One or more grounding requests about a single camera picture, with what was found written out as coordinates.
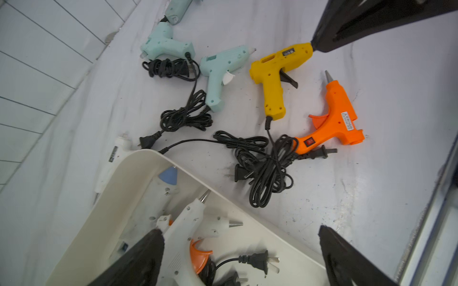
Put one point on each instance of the yellow glue gun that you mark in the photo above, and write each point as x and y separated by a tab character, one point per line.
271	72

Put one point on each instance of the large mint glue gun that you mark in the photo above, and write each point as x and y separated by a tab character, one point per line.
176	11

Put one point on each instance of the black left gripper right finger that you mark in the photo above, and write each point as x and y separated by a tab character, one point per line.
345	265

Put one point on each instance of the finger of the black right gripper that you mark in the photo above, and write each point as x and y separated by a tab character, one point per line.
344	22

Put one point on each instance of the light teal glue gun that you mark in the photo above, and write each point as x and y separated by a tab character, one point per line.
219	69

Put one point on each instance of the large white glue gun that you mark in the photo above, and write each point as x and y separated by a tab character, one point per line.
149	209

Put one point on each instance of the cream plastic storage tray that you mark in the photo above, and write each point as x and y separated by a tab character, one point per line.
289	263

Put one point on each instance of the white glue gun orange trigger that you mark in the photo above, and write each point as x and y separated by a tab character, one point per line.
121	149

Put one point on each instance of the white mini glue gun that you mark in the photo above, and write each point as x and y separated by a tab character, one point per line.
176	267

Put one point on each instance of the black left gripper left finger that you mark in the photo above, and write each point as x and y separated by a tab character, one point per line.
139	266

